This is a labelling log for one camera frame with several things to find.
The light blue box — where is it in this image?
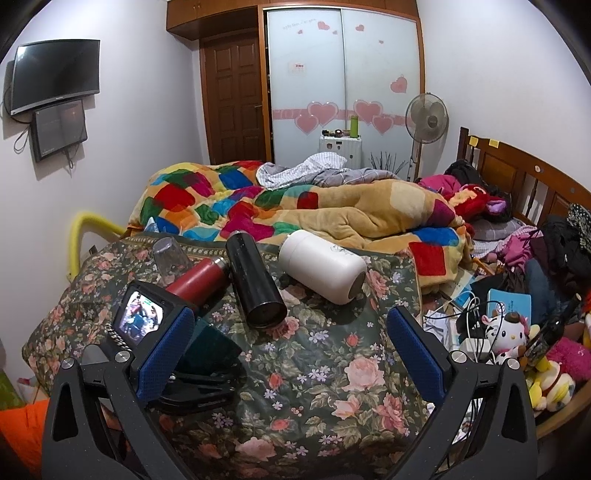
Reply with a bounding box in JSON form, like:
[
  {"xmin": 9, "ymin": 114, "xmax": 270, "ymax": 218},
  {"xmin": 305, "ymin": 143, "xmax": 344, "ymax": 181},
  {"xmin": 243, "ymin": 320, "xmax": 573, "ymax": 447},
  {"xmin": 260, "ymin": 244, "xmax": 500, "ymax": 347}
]
[{"xmin": 486, "ymin": 289, "xmax": 532, "ymax": 323}]

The pink clothes pile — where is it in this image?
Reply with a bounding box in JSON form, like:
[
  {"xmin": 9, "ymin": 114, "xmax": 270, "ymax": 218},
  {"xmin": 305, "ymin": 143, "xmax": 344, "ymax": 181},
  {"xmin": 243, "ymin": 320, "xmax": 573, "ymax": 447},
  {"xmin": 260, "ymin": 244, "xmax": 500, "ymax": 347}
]
[{"xmin": 472, "ymin": 220, "xmax": 543, "ymax": 271}]

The wall mounted black television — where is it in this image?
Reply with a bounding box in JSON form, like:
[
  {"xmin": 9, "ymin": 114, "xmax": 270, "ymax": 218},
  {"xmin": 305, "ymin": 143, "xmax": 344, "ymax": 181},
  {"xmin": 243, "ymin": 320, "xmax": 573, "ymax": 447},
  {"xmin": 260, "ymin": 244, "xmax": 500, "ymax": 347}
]
[{"xmin": 10, "ymin": 39, "xmax": 100, "ymax": 116}]

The red thermos bottle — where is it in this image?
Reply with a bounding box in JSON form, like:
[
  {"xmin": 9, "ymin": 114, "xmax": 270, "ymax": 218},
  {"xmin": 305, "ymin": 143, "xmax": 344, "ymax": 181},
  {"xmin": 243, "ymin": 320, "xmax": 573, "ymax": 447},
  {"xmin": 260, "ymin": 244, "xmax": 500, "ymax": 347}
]
[{"xmin": 165, "ymin": 257, "xmax": 229, "ymax": 307}]

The floral bed quilt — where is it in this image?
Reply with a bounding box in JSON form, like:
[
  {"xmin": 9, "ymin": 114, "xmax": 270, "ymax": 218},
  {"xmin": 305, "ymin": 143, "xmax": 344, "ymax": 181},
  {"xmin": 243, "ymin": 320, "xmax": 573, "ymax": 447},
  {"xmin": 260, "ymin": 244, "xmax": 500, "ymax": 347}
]
[{"xmin": 21, "ymin": 233, "xmax": 435, "ymax": 480}]

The small wall mounted monitor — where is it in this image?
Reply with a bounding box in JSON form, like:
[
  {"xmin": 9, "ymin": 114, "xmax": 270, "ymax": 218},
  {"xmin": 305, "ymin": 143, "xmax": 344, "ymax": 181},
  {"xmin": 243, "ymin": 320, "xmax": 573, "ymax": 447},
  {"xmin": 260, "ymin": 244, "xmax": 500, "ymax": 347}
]
[{"xmin": 31, "ymin": 100, "xmax": 88, "ymax": 163}]

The yellow padded bed rail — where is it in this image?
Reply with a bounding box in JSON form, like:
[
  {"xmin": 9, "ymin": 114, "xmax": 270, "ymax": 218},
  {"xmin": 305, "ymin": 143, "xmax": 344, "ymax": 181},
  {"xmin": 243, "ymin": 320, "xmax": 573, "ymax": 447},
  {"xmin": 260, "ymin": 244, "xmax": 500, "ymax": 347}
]
[{"xmin": 66, "ymin": 210, "xmax": 126, "ymax": 283}]

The white cylindrical bottle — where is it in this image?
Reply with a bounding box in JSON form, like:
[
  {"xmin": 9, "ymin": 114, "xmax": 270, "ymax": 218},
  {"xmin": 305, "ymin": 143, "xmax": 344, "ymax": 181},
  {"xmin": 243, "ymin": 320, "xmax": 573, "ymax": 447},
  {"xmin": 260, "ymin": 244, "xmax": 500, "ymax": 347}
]
[{"xmin": 277, "ymin": 230, "xmax": 367, "ymax": 305}]

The white sliding wardrobe with hearts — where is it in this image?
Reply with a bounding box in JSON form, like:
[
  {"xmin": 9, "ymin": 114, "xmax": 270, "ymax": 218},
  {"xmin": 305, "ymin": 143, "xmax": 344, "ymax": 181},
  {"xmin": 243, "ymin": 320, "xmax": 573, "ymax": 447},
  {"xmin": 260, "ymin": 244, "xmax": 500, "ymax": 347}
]
[{"xmin": 264, "ymin": 6, "xmax": 423, "ymax": 180}]

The colourful patchwork blanket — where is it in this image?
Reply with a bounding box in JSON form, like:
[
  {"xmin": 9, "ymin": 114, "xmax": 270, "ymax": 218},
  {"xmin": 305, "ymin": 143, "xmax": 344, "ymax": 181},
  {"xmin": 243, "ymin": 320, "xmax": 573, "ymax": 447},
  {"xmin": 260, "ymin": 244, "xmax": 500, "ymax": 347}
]
[{"xmin": 128, "ymin": 161, "xmax": 472, "ymax": 292}]

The white cat plush toy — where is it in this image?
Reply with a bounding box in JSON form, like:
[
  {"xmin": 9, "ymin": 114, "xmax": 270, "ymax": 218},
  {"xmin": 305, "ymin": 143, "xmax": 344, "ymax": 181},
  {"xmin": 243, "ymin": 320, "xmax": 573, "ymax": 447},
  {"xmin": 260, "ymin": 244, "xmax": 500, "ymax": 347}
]
[{"xmin": 481, "ymin": 312, "xmax": 541, "ymax": 364}]

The white small cabinet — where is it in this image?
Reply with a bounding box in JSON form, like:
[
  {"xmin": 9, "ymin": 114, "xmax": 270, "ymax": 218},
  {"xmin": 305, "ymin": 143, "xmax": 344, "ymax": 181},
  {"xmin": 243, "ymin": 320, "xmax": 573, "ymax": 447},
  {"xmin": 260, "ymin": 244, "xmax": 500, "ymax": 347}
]
[{"xmin": 318, "ymin": 135, "xmax": 363, "ymax": 169}]

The black thermos bottle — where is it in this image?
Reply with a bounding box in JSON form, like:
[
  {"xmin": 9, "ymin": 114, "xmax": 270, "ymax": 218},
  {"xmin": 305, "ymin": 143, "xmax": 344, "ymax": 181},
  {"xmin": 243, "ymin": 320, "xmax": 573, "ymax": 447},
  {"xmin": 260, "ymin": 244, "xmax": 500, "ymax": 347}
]
[{"xmin": 225, "ymin": 231, "xmax": 287, "ymax": 330}]

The yellow plush toy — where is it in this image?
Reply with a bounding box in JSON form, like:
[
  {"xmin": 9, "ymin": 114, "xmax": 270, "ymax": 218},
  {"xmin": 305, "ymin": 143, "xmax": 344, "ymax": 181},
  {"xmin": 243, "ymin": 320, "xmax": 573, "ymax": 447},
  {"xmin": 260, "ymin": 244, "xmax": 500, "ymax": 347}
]
[{"xmin": 526, "ymin": 358, "xmax": 576, "ymax": 415}]

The wooden bed headboard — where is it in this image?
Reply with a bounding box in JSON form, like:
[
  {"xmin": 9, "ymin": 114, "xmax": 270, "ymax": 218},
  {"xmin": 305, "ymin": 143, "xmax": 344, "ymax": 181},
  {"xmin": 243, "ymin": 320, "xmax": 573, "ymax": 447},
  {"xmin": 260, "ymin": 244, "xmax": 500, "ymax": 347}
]
[{"xmin": 458, "ymin": 127, "xmax": 590, "ymax": 226}]

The red pink plush toy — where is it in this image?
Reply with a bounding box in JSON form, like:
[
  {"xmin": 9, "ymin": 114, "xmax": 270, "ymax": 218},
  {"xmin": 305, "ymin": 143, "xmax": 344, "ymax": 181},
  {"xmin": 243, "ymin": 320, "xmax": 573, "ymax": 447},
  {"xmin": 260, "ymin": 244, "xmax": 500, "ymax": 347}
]
[{"xmin": 418, "ymin": 174, "xmax": 509, "ymax": 222}]

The clear glass cup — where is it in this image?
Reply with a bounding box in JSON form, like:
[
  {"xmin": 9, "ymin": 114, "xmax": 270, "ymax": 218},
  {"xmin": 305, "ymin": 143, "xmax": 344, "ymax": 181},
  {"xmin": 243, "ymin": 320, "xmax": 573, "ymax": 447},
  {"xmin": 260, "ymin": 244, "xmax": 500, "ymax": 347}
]
[{"xmin": 152, "ymin": 237, "xmax": 192, "ymax": 286}]

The orange bag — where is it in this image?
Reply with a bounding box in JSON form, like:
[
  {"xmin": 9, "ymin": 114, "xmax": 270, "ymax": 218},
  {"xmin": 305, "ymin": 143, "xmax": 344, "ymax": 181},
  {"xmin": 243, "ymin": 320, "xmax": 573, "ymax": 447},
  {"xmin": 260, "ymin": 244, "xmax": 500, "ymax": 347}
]
[{"xmin": 1, "ymin": 399, "xmax": 49, "ymax": 479}]

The grey white striped sheet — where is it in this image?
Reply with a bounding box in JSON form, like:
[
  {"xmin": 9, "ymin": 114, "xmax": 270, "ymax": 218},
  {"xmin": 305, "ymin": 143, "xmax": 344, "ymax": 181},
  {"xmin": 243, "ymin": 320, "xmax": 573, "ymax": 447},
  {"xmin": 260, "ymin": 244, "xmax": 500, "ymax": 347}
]
[{"xmin": 256, "ymin": 152, "xmax": 397, "ymax": 190}]

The brown wooden door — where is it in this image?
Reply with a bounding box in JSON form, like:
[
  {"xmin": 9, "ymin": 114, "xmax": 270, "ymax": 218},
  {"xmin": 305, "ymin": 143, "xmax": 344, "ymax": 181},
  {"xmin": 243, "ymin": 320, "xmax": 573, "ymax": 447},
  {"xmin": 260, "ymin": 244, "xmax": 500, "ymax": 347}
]
[{"xmin": 199, "ymin": 28, "xmax": 269, "ymax": 165}]

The standing electric fan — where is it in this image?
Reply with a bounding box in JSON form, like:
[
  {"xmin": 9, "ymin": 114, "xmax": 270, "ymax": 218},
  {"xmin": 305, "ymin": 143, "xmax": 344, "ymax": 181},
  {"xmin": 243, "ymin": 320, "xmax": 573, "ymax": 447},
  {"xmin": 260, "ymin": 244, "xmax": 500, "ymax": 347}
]
[{"xmin": 405, "ymin": 92, "xmax": 449, "ymax": 181}]

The green bottle on cabinet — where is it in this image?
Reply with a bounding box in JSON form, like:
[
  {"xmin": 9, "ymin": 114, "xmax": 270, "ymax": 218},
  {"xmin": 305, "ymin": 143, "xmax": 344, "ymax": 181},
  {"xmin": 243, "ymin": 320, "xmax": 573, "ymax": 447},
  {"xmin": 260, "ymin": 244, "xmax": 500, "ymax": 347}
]
[{"xmin": 349, "ymin": 115, "xmax": 359, "ymax": 138}]

